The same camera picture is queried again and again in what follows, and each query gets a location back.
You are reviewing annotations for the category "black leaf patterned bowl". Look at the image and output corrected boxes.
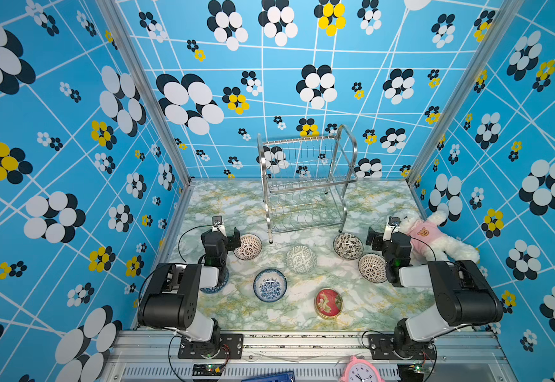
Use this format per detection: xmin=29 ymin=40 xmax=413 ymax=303
xmin=333 ymin=232 xmax=364 ymax=260

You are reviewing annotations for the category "aluminium front rail frame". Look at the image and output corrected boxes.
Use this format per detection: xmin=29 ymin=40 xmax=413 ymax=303
xmin=100 ymin=330 xmax=517 ymax=381

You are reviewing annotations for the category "stainless steel dish rack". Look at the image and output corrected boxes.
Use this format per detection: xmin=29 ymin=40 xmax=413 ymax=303
xmin=257 ymin=124 xmax=358 ymax=243

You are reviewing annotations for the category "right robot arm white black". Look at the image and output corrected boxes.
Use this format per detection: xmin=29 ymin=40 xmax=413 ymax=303
xmin=366 ymin=229 xmax=503 ymax=347

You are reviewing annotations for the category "pink alarm clock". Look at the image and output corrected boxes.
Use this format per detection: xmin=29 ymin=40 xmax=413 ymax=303
xmin=339 ymin=356 xmax=385 ymax=382

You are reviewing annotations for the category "green circuit board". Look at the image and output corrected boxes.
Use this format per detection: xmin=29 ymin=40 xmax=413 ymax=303
xmin=191 ymin=364 xmax=224 ymax=377
xmin=398 ymin=364 xmax=425 ymax=382

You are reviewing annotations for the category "left green circuit board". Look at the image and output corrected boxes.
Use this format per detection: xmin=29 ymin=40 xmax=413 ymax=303
xmin=191 ymin=364 xmax=224 ymax=377

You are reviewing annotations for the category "red striped white bowl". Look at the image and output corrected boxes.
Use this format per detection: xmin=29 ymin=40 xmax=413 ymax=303
xmin=358 ymin=253 xmax=387 ymax=283

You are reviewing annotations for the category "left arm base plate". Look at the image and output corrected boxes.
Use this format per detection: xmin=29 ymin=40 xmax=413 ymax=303
xmin=177 ymin=334 xmax=244 ymax=361

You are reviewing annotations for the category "blue floral white bowl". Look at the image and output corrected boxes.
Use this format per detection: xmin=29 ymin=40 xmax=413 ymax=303
xmin=253 ymin=268 xmax=288 ymax=302

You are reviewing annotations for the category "green patterned white bowl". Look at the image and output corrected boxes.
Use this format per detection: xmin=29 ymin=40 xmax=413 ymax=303
xmin=285 ymin=245 xmax=317 ymax=274

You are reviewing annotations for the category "red gold round tin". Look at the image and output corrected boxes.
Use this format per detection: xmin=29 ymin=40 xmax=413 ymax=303
xmin=314 ymin=288 xmax=343 ymax=319

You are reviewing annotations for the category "dark blue patterned bowl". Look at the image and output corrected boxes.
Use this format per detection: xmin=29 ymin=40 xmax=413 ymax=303
xmin=199 ymin=266 xmax=230 ymax=294

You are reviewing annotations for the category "right green circuit board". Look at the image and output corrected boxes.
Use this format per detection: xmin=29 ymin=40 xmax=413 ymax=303
xmin=398 ymin=364 xmax=425 ymax=382

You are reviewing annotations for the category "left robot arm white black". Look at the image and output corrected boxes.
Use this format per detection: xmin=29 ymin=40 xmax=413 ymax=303
xmin=137 ymin=228 xmax=241 ymax=347

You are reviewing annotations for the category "white teddy bear pink shirt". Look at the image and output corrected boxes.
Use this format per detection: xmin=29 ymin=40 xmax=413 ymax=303
xmin=397 ymin=209 xmax=480 ymax=264

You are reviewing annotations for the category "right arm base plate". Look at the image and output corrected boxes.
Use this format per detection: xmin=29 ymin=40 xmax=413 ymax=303
xmin=363 ymin=332 xmax=437 ymax=361

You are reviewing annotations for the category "blue box at front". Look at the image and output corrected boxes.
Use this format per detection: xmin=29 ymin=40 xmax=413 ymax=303
xmin=242 ymin=371 xmax=296 ymax=382

